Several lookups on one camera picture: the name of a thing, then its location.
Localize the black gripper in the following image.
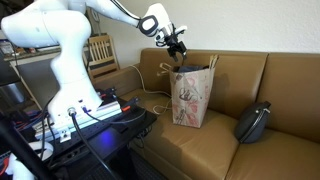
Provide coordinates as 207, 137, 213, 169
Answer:
164, 32, 188, 63

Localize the brown printed paper bag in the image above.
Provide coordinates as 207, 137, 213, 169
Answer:
157, 54, 220, 129

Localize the wooden slatted chair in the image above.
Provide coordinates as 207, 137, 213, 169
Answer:
84, 34, 121, 85

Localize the tan leather sofa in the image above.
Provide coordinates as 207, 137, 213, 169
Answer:
92, 48, 320, 180

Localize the dark round zip case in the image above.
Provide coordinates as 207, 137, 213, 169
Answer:
233, 101, 272, 145

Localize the black robot table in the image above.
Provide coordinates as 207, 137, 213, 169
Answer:
33, 95, 158, 180

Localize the grey dotted floor mat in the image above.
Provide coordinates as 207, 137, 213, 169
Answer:
128, 146, 168, 180

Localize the grey counter shelf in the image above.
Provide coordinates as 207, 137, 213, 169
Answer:
0, 46, 63, 111

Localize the black tripod pole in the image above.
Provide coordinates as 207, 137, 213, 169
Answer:
0, 112, 52, 180

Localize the white curved object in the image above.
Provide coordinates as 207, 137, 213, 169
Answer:
5, 141, 55, 180

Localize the white charger cable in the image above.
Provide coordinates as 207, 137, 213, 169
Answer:
127, 63, 174, 116

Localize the orange handled black clamp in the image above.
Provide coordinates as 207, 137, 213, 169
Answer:
95, 87, 118, 102
118, 96, 142, 114

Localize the white wall phone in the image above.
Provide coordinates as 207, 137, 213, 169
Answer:
90, 8, 101, 34

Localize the thin black cable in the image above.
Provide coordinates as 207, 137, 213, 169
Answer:
82, 105, 148, 125

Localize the silver robot base rail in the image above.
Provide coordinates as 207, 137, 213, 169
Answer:
34, 99, 123, 143

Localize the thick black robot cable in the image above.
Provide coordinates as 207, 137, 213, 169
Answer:
67, 107, 118, 180

